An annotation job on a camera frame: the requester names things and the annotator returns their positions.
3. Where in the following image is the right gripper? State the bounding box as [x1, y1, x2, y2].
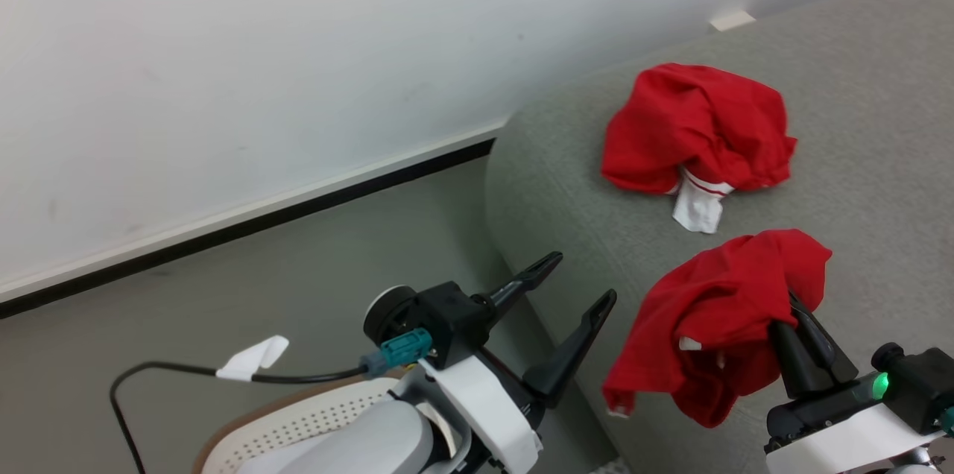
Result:
[765, 291, 941, 474]

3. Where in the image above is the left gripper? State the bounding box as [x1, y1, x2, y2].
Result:
[420, 251, 619, 474]

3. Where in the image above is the white cable tag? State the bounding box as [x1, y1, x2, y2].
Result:
[215, 335, 291, 383]

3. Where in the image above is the red garment with white cuff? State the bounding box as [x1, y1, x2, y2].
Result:
[601, 63, 798, 235]

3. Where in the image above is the dark wall baseboard strip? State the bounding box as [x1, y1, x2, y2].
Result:
[0, 137, 497, 320]

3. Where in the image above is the plain red garment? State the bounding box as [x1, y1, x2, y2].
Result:
[602, 228, 833, 429]

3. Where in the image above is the grey fabric sofa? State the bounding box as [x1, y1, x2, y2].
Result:
[484, 0, 954, 474]

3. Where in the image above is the black cable with teal plug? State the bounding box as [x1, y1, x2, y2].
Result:
[110, 328, 435, 474]

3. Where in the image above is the small white block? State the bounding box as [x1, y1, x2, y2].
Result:
[708, 10, 756, 33]

